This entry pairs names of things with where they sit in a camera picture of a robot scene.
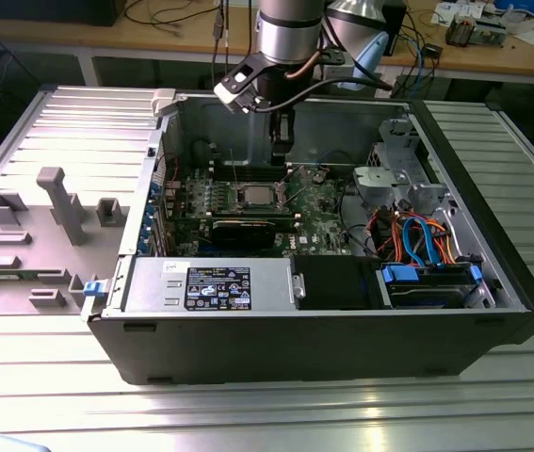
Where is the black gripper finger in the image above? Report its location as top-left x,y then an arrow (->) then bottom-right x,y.
268,110 -> 297,170

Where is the metal socket cover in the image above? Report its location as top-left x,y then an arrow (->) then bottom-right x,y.
275,164 -> 310,212

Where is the metal locking lever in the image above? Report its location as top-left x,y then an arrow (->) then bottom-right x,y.
229,148 -> 242,189
287,184 -> 314,206

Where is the silver CPU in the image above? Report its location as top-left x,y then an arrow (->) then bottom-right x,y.
242,185 -> 276,207

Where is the green motherboard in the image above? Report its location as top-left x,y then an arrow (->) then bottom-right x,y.
160,157 -> 360,259

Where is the graphics card with black shroud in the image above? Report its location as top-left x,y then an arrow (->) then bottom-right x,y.
210,217 -> 278,251

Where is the grey metal drive cage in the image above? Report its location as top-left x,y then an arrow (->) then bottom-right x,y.
351,117 -> 454,225

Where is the grey plastic case latch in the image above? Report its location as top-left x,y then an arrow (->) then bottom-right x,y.
151,88 -> 178,119

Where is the black upright box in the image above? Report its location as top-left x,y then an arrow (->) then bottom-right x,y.
382,0 -> 410,57

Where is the black plastic shroud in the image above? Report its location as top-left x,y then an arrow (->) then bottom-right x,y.
292,256 -> 383,311

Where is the black rating label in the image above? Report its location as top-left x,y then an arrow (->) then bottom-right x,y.
186,266 -> 252,312

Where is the blue disk carrier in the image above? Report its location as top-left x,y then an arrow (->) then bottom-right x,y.
380,263 -> 484,307

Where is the copper heat sink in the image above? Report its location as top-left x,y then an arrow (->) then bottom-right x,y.
445,13 -> 477,47

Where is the grey power supply unit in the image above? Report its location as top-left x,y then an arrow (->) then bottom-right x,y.
122,256 -> 296,315

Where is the black PC case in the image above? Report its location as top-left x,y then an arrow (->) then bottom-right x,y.
80,89 -> 534,387

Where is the hard disk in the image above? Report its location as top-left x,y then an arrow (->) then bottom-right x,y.
388,281 -> 468,310

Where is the grey electronic device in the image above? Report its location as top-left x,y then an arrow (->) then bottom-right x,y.
473,13 -> 508,48

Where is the wooden workbench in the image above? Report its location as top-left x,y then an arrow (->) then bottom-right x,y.
0,0 -> 534,89

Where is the black computer tower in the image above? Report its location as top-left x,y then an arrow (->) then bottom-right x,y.
0,0 -> 118,27

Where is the blue cardboard box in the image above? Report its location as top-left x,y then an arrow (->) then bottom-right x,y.
492,0 -> 534,15

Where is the grey parts rack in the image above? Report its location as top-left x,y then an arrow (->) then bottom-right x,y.
0,167 -> 131,316

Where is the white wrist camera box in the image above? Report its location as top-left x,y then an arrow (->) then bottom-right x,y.
213,60 -> 267,116

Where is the silver metal bracket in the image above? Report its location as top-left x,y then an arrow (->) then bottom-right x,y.
289,271 -> 306,300

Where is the orange wire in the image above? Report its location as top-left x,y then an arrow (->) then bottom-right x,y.
416,217 -> 460,265
386,211 -> 407,263

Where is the blue wire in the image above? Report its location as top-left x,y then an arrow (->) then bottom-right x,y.
401,216 -> 443,269

